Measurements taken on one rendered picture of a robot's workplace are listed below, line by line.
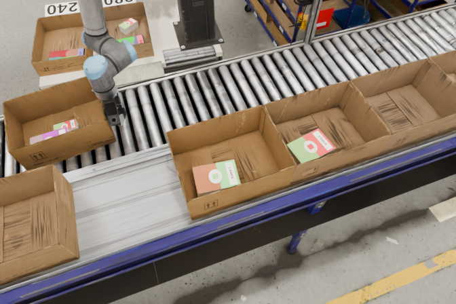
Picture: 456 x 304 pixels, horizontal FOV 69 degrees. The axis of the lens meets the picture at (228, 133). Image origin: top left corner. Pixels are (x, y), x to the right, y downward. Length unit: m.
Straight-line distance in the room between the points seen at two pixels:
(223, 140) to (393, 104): 0.79
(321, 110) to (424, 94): 0.49
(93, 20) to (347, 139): 1.12
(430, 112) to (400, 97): 0.14
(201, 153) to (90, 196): 0.45
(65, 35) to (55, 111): 0.59
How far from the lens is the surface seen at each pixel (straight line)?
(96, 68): 1.35
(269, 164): 1.34
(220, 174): 1.23
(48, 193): 1.44
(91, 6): 1.40
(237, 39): 3.22
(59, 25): 2.31
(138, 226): 1.28
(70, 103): 1.81
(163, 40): 2.07
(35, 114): 1.84
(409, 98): 1.74
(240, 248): 1.48
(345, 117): 1.55
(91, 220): 1.34
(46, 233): 1.37
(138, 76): 1.88
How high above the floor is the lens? 2.05
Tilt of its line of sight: 55 degrees down
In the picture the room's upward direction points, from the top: straight up
